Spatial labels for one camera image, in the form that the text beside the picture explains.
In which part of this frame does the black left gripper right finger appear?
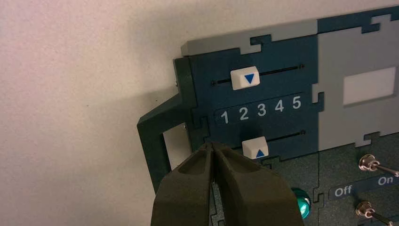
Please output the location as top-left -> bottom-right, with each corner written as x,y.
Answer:
213,143 -> 304,226

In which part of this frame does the dark green box handle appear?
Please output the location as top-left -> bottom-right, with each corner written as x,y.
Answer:
137,57 -> 199,194

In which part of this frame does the white slider knob up triangle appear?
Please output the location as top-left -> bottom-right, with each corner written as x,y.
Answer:
241,136 -> 269,160

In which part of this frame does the metal toggle switch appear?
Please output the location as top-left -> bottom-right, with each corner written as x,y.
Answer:
356,201 -> 395,226
358,154 -> 399,178

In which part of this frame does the green push button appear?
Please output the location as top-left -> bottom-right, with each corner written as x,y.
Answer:
291,187 -> 311,219

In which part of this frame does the white slider knob down triangle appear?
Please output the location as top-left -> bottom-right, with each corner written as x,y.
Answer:
230,65 -> 261,91

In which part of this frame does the modular blue grey control box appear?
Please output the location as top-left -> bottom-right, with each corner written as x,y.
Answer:
137,5 -> 399,226

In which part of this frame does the white display window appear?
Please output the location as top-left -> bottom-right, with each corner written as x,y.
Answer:
343,66 -> 397,106

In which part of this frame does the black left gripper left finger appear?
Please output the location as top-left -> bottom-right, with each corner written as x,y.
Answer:
151,143 -> 215,226

